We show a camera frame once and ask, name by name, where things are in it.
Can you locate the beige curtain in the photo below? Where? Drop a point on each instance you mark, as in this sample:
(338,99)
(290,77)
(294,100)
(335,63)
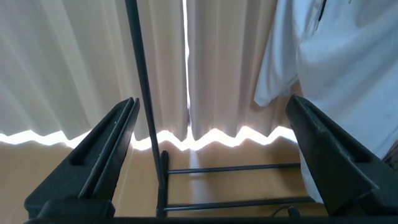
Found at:
(77,62)

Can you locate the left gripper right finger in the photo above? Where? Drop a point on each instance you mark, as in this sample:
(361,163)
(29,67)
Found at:
(342,174)

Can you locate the black clothes rack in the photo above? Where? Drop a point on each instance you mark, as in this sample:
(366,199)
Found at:
(141,62)

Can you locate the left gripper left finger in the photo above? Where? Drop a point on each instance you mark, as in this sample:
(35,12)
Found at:
(62,189)

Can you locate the pale grey shorts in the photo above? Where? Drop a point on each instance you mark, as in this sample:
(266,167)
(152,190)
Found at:
(342,62)

